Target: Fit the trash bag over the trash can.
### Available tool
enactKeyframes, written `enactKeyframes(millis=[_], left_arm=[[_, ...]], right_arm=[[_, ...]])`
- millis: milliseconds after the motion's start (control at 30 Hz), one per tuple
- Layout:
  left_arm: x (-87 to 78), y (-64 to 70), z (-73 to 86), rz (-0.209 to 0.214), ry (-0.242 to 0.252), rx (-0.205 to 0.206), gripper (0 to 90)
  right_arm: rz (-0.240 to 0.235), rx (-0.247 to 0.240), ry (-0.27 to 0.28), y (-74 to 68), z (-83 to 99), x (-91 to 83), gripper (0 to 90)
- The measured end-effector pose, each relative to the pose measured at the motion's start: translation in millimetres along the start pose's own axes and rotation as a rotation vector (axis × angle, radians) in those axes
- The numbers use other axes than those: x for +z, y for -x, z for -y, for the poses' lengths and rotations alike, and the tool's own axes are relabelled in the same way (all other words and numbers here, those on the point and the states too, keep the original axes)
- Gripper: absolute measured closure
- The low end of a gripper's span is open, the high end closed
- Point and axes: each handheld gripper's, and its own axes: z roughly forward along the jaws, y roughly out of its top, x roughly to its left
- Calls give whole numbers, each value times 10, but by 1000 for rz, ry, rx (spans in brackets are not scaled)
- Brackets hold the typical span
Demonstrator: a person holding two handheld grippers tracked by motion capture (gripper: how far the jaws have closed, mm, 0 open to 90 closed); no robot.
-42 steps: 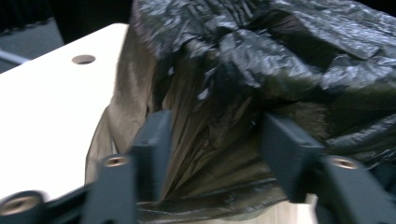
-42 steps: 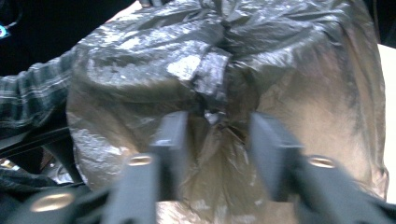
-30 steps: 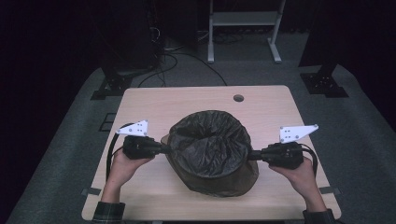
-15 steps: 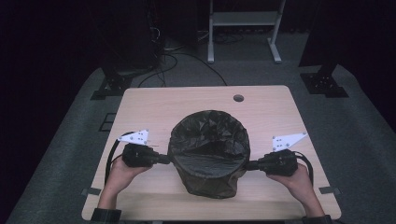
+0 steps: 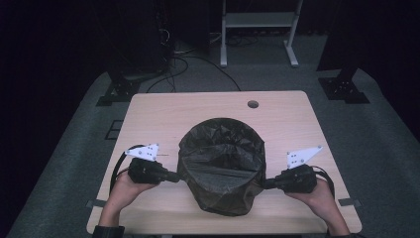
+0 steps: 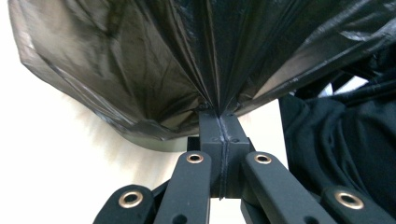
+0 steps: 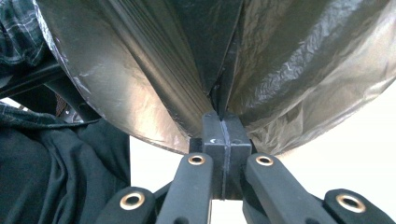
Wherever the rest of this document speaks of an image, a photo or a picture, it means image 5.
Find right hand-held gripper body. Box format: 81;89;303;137
273;145;324;194

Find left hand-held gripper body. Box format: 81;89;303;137
125;143;166;185

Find black plastic garbage bag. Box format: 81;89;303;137
176;117;267;218

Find person's right hand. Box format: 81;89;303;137
284;178;352;237

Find person's left hand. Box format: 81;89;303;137
98;170;158;228

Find grey tape strip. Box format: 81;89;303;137
85;198;109;209
338;196;362;208

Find black stand base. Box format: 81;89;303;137
317;65;370;105

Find black stand with dark equipment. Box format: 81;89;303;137
95;0;172;107

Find white metal stand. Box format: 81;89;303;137
220;0;304;69

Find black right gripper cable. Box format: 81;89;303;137
311;165;337;200

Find dark floor outlet frame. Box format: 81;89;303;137
104;119;125;141

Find black floor cables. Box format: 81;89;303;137
146;55;243;94

